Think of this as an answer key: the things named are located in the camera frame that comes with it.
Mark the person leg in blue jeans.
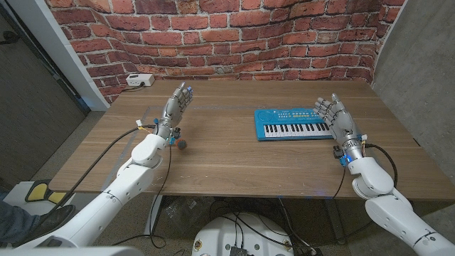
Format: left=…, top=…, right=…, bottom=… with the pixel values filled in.
left=0, top=200, right=42, bottom=247

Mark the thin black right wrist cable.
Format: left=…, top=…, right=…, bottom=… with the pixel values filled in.
left=331, top=165, right=348, bottom=201

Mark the white table leg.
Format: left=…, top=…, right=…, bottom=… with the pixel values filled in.
left=143, top=194, right=164, bottom=238

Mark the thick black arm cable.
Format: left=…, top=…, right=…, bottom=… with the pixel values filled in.
left=365, top=142, right=399, bottom=188
left=45, top=124, right=157, bottom=216

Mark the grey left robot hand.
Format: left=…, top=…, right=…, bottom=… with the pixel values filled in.
left=155, top=82, right=194, bottom=140

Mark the blue toy piano keyboard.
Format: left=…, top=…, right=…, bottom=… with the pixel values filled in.
left=253, top=107, right=337, bottom=142

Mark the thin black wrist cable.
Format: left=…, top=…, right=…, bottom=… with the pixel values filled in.
left=331, top=165, right=348, bottom=201
left=148, top=144, right=173, bottom=250

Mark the yellow black foot pedal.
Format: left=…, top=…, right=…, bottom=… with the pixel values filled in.
left=24, top=180, right=69, bottom=206

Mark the white power strip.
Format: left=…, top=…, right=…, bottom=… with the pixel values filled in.
left=125, top=73, right=156, bottom=87

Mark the clear plastic bag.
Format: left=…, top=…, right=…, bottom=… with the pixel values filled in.
left=164, top=196, right=211, bottom=236

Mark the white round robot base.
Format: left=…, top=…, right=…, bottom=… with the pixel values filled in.
left=191, top=212, right=295, bottom=256

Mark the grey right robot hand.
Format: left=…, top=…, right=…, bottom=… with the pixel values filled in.
left=313, top=93, right=368, bottom=152

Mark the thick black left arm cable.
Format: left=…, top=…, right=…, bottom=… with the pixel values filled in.
left=45, top=124, right=157, bottom=216

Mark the black shoe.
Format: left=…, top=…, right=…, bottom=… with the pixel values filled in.
left=14, top=204, right=77, bottom=247

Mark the black door handle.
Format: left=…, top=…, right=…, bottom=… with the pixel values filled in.
left=0, top=30, right=21, bottom=46

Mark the grey table leg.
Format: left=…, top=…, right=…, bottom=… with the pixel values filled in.
left=323, top=198, right=348, bottom=245

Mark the white robot torso edge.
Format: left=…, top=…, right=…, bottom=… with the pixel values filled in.
left=0, top=246, right=145, bottom=256

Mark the black power strip cable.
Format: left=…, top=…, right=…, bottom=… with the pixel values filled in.
left=121, top=82, right=146, bottom=93

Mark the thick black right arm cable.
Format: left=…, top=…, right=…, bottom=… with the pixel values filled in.
left=365, top=142, right=399, bottom=188

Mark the thin black left wrist cable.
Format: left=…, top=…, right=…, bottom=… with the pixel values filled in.
left=148, top=144, right=173, bottom=250

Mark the white door frame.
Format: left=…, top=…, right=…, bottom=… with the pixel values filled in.
left=6, top=0, right=109, bottom=112

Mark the red brick printed backdrop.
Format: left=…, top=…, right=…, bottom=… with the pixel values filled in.
left=45, top=0, right=407, bottom=106

